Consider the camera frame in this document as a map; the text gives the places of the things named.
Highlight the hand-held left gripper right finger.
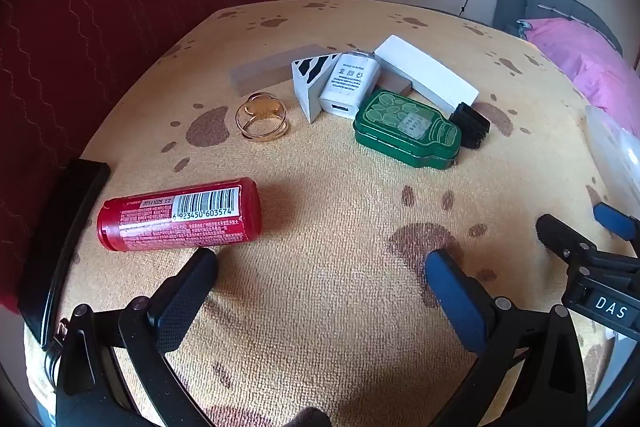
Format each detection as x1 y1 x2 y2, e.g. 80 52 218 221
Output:
424 249 588 427

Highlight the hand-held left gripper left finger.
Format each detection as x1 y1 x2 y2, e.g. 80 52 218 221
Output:
55 248 220 427

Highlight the yellow paw print blanket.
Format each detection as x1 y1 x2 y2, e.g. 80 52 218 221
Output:
22 0 640 427

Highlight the pink blanket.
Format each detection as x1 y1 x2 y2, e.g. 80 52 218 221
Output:
522 18 640 135

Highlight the green tin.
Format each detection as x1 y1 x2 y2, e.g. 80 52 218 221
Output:
353 90 461 170

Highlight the long white block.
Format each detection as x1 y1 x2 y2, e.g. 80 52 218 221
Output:
374 35 480 112

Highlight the gold ring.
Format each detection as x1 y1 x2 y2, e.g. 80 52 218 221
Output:
235 92 291 139

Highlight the white power adapter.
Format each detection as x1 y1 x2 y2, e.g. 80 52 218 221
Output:
318 50 383 120

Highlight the clear plastic bowl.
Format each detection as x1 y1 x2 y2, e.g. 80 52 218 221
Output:
585 105 640 208

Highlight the red candy tube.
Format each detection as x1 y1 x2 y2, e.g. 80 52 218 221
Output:
96 177 263 253

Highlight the black chair backrest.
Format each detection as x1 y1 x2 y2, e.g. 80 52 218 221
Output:
17 159 111 349

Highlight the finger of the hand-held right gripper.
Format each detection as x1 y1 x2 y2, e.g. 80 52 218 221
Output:
536 214 596 264
592 202 640 253

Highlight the red curtain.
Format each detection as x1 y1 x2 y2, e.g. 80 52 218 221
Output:
0 0 278 310

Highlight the beige wooden block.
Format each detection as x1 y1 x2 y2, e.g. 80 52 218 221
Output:
229 43 326 96

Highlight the brown wooden block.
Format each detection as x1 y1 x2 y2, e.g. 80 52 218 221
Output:
372 69 413 98

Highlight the striped triangular block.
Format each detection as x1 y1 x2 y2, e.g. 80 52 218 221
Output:
291 53 341 124

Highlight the grey pillow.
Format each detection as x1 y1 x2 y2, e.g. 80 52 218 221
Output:
524 0 623 54

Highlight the black ribbed cap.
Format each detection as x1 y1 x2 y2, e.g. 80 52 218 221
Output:
449 102 491 150

